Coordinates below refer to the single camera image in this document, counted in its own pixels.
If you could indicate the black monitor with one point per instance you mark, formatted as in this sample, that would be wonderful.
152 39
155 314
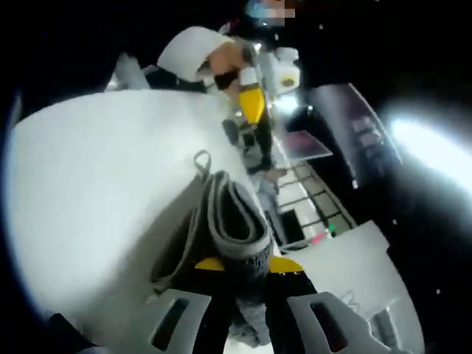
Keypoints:
291 226

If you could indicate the hanging dark screen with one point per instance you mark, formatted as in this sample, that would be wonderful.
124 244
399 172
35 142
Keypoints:
354 125

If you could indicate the grey towel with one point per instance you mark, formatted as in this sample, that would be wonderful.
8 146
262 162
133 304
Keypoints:
236 221

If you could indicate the person's left hand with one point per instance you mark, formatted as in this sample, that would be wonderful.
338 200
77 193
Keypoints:
226 62

